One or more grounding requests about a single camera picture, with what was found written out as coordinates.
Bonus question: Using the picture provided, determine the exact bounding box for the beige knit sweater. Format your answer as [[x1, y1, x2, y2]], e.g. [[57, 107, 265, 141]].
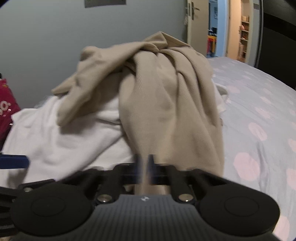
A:
[[51, 31, 225, 195]]

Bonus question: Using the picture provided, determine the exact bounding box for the white garment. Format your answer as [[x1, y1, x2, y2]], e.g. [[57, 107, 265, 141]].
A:
[[1, 96, 133, 188]]

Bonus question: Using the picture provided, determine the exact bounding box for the red plastic bag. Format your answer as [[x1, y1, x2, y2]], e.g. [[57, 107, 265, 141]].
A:
[[0, 79, 21, 149]]

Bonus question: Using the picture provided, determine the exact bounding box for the polka dot bed sheet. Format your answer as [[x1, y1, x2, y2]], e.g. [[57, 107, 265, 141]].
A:
[[209, 57, 295, 240]]

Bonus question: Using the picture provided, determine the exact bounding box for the cream door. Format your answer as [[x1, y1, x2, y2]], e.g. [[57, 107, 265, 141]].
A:
[[187, 0, 209, 56]]

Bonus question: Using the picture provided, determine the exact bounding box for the wooden shelf in hallway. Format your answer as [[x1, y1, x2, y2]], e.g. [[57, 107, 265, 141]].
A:
[[238, 16, 249, 63]]

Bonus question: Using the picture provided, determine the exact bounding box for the dark wall poster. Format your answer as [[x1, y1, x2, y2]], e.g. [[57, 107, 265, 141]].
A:
[[84, 0, 126, 8]]

